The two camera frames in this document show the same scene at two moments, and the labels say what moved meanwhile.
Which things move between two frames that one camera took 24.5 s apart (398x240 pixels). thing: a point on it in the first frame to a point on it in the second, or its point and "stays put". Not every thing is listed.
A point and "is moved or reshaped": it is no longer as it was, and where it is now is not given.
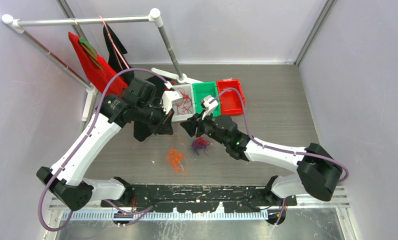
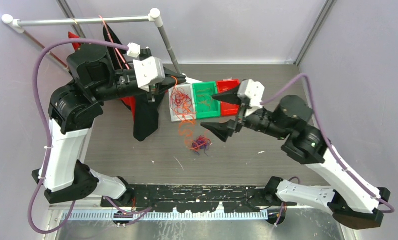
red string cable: [185, 105] stays put
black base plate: [201, 198] stays put
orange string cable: [175, 158] is moved or reshaped
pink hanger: [115, 44] stays put
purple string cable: [200, 143] stays put
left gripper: [164, 125] to [156, 89]
